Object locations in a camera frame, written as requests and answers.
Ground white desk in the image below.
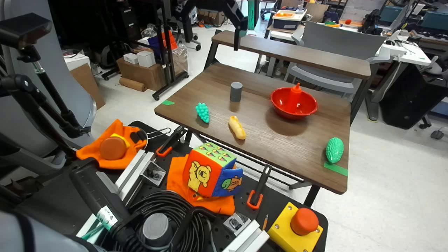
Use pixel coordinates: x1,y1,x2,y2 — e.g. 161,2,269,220
366,37,434,124

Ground cardboard box with white top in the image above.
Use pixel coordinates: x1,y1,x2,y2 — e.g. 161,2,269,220
62,51,107,111

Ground gray round knob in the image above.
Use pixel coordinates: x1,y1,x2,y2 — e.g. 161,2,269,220
140,212,174,252

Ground black camera on mount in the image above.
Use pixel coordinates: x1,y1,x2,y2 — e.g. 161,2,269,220
0,12,54,52

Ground long wooden bench table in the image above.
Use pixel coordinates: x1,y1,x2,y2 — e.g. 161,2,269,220
203,30,373,80

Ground teal toy grapes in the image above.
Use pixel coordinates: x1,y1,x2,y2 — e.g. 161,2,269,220
195,103,213,127

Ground large cardboard box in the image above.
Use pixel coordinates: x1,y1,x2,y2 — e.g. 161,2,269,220
115,44,189,93

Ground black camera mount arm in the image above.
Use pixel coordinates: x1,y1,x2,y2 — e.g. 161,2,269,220
0,47,93,141

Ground dark wooden table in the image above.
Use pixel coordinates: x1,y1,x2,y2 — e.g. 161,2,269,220
154,64,353,197

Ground yellow box red button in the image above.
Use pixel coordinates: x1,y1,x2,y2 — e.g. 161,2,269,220
266,201,325,252

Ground orange cloth with ball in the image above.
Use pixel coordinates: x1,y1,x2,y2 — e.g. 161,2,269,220
75,120,149,171

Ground white small boxes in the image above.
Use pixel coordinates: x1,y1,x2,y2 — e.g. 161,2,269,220
122,50,157,71

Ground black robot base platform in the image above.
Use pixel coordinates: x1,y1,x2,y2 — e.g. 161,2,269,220
27,120,329,252

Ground aluminium extrusion rail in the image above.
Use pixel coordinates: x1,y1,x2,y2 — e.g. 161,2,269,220
114,150,157,202
223,219,272,252

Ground black office chair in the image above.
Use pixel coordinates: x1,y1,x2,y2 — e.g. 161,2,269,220
378,55,448,132

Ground orange black clamp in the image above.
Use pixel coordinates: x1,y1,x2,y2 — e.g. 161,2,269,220
245,166,273,213
154,125,188,160

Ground gray cylinder cup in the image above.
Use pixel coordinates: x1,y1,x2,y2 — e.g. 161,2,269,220
229,80,245,104

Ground orange cloth under cube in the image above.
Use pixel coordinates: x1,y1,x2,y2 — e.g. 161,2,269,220
166,155,238,218

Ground black metal stand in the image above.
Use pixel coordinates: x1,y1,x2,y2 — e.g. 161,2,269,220
152,0,191,103

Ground large green tape strip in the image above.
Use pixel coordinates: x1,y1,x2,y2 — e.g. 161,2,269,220
322,162,350,178

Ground red bowl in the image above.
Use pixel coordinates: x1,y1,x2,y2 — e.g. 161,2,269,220
269,86,321,121

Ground yellow banana toy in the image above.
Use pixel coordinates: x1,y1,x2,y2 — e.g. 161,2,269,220
227,115,248,143

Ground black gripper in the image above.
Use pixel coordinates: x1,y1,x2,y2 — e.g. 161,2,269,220
231,17,250,52

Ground colorful plush cube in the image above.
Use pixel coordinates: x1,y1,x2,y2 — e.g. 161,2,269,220
181,142,245,199

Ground red sauce bottle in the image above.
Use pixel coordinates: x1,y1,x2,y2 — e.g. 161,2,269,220
289,82,304,104

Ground black cable bundle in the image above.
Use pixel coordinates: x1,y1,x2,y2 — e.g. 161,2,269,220
110,190,222,252

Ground green toy fruit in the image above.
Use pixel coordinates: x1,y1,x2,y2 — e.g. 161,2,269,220
324,136,346,166

